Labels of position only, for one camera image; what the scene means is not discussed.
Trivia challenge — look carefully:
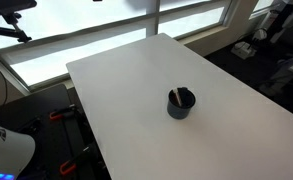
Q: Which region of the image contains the orange-handled clamp far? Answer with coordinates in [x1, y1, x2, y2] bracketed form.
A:
[49, 104, 77, 121]

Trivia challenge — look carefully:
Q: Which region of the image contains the orange-handled clamp near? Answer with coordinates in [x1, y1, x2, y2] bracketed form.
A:
[59, 144, 94, 176]

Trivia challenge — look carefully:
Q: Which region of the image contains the dark green ceramic mug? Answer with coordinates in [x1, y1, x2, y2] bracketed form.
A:
[167, 87, 196, 120]

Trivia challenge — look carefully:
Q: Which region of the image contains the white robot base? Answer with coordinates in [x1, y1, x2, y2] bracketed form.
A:
[0, 126, 36, 180]

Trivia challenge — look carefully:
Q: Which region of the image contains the white device on floor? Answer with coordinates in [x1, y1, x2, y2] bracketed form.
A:
[231, 41, 256, 60]

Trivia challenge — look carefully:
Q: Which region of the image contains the black camera tripod arm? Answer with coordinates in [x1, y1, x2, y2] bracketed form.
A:
[0, 0, 37, 43]

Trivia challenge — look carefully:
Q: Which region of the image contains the orange-handled clamp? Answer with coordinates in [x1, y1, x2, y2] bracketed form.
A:
[49, 104, 77, 121]
[59, 144, 94, 176]

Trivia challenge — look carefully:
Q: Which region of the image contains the red marker with white cap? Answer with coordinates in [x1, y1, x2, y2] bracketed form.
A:
[173, 88, 183, 107]

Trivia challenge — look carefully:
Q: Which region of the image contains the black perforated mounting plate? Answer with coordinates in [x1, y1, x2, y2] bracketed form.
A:
[0, 85, 96, 180]

